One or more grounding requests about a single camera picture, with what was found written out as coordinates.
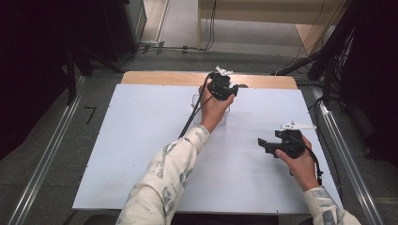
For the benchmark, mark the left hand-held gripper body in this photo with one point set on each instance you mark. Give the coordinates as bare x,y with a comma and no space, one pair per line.
220,86

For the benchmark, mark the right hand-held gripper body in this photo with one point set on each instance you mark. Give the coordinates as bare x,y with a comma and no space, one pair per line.
292,143

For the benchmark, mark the clear plastic organizer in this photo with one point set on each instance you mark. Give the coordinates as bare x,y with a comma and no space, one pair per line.
194,103

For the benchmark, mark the person's left hand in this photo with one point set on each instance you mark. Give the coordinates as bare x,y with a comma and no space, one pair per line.
212,112

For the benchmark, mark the person's right hand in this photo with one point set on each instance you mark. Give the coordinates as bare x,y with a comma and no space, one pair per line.
302,172

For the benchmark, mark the light wooden furniture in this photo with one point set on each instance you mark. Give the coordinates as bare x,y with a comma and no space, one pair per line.
259,12

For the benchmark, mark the white table board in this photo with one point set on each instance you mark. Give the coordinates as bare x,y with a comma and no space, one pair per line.
140,125

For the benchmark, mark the dark curtain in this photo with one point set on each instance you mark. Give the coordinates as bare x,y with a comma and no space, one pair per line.
31,62
378,78

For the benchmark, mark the dark cabinet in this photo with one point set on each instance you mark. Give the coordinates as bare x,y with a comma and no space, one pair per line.
125,28

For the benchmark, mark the black tripod stand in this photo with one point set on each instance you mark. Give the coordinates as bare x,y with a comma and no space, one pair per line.
71,78

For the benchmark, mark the aluminium floor rail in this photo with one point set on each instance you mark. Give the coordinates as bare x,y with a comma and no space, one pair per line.
47,159
350,168

